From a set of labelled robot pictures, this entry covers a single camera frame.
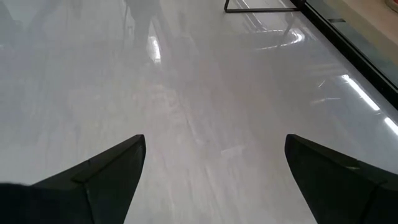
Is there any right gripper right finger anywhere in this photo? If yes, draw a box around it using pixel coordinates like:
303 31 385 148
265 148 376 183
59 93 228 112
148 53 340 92
284 133 398 224

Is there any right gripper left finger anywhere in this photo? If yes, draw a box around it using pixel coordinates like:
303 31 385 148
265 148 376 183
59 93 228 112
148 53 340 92
0 134 147 224

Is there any wooden shelf with black legs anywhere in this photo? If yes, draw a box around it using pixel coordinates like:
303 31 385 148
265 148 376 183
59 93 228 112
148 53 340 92
223 0 300 14

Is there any black aluminium table frame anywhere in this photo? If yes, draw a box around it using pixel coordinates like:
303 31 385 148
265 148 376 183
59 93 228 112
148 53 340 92
289 0 398 110

